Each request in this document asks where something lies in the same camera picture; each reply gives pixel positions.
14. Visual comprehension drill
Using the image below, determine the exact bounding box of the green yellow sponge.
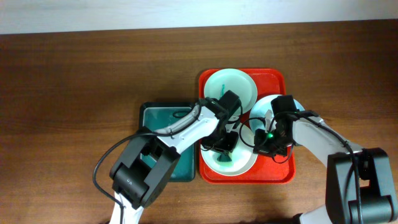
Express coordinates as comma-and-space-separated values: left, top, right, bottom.
216, 152, 232, 162

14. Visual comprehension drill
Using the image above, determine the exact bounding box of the light blue plate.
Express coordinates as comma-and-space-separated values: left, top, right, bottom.
248, 94, 306, 147

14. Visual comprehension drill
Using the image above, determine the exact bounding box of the pale green plate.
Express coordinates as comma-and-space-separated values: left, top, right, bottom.
204, 68, 257, 113

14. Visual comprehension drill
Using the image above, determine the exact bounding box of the dark green water basin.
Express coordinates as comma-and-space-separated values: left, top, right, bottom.
139, 102, 196, 182

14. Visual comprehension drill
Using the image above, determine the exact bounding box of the left black cable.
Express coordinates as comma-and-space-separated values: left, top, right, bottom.
92, 105, 243, 224

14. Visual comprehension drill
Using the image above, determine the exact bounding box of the red plastic tray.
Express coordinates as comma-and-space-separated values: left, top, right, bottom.
199, 68, 295, 184

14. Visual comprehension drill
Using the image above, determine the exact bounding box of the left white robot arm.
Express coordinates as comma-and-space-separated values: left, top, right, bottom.
109, 90, 241, 223

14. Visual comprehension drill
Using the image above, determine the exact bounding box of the white plate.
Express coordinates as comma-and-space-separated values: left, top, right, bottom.
200, 124, 257, 177

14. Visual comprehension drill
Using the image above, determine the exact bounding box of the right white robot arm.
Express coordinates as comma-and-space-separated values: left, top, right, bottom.
249, 95, 397, 224

